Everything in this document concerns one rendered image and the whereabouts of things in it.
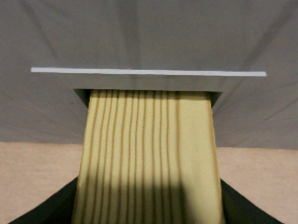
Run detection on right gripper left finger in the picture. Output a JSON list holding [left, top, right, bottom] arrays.
[[8, 176, 78, 224]]

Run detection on grey panel wall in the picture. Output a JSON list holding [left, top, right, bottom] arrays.
[[0, 0, 298, 149]]

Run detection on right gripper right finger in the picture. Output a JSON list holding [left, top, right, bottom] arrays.
[[220, 178, 284, 224]]

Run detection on light wooden board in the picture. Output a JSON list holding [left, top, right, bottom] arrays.
[[71, 89, 225, 224]]

